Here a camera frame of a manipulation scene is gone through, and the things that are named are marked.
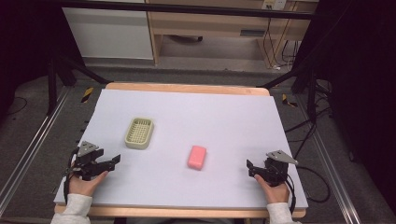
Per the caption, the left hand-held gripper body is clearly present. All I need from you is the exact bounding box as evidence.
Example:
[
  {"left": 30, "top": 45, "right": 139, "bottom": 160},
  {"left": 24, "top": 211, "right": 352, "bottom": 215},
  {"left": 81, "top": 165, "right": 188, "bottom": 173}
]
[{"left": 72, "top": 140, "right": 112, "bottom": 182}]

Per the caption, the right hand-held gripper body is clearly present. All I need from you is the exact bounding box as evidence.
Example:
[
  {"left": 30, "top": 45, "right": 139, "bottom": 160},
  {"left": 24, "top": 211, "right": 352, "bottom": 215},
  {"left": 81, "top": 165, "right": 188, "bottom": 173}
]
[{"left": 258, "top": 149, "right": 299, "bottom": 188}]

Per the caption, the yellow-green plastic basket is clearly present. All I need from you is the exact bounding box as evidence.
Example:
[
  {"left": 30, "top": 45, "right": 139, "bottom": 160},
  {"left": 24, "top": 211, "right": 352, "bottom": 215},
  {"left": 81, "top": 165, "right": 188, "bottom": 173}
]
[{"left": 124, "top": 117, "right": 155, "bottom": 150}]

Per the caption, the pink soap bar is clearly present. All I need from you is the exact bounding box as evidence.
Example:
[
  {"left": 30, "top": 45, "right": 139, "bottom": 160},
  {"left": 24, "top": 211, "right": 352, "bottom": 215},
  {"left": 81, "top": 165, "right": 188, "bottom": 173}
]
[{"left": 187, "top": 145, "right": 207, "bottom": 171}]

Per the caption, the person's right hand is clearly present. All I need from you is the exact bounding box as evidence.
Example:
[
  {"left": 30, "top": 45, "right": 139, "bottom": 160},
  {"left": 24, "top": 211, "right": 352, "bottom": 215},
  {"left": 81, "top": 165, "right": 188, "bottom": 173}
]
[{"left": 254, "top": 174, "right": 290, "bottom": 205}]

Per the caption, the person's left hand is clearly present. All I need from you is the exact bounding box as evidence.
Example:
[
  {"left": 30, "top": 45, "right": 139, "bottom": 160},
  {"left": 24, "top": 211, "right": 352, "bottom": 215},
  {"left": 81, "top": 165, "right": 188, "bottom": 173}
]
[{"left": 68, "top": 170, "right": 109, "bottom": 198}]

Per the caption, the yellow black hazard tape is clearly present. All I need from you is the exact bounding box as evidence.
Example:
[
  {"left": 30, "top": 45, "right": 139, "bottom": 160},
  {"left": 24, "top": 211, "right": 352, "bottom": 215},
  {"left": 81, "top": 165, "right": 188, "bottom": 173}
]
[
  {"left": 80, "top": 86, "right": 94, "bottom": 104},
  {"left": 281, "top": 93, "right": 298, "bottom": 108}
]

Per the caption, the white foam table mat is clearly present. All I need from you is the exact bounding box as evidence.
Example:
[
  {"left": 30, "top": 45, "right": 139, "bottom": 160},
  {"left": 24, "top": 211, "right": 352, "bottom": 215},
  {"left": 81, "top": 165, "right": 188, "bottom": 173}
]
[{"left": 53, "top": 89, "right": 309, "bottom": 210}]

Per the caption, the black metal stand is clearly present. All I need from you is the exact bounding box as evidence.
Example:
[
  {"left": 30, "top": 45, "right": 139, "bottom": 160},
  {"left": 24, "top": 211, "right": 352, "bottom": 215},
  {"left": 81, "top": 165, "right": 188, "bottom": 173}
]
[
  {"left": 46, "top": 46, "right": 112, "bottom": 116},
  {"left": 256, "top": 59, "right": 318, "bottom": 124}
]

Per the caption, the wooden table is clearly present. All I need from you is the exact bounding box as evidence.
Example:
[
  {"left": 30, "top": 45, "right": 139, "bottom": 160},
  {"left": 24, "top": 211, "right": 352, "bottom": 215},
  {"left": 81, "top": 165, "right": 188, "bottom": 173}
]
[{"left": 54, "top": 81, "right": 307, "bottom": 219}]

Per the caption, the white cabinet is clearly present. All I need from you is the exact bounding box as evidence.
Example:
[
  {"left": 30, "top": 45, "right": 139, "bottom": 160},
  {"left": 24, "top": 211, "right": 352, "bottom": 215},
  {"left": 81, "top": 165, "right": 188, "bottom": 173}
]
[{"left": 62, "top": 7, "right": 154, "bottom": 61}]

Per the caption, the wooden desk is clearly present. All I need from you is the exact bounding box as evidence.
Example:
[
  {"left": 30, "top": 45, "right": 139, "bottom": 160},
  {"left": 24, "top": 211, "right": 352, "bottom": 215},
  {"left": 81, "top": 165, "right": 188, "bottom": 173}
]
[{"left": 145, "top": 0, "right": 312, "bottom": 68}]

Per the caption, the black floor cable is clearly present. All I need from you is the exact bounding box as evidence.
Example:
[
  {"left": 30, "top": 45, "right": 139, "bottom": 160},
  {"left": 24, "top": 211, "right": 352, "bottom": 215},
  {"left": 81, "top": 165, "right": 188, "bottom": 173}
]
[{"left": 284, "top": 78, "right": 334, "bottom": 161}]

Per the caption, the aluminium floor rail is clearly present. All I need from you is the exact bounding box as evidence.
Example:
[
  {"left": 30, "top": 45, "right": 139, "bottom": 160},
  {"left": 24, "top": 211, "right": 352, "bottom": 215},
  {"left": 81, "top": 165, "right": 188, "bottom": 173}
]
[
  {"left": 0, "top": 86, "right": 73, "bottom": 217},
  {"left": 295, "top": 92, "right": 363, "bottom": 224}
]

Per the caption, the wall power socket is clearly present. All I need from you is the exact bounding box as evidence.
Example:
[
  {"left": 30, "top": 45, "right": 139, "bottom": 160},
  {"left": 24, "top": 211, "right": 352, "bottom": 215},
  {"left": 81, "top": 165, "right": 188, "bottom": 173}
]
[{"left": 262, "top": 0, "right": 288, "bottom": 11}]

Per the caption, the black metal frame bar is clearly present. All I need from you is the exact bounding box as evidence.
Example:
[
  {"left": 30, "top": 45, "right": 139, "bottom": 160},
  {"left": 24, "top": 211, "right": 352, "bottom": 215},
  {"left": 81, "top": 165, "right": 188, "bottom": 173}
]
[{"left": 60, "top": 0, "right": 316, "bottom": 21}]

